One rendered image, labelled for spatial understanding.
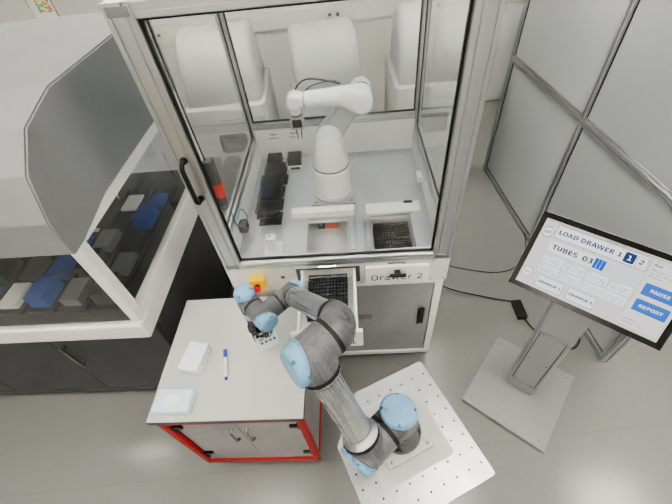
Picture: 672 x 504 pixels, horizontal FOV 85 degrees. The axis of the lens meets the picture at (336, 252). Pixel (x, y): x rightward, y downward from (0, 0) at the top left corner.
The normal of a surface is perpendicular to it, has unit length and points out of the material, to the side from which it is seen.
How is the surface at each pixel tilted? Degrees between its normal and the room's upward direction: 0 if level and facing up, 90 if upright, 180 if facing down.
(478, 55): 90
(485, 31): 90
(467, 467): 0
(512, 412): 3
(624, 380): 1
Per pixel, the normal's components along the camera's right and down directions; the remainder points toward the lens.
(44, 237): 0.00, 0.73
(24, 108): -0.08, -0.48
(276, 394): -0.08, -0.67
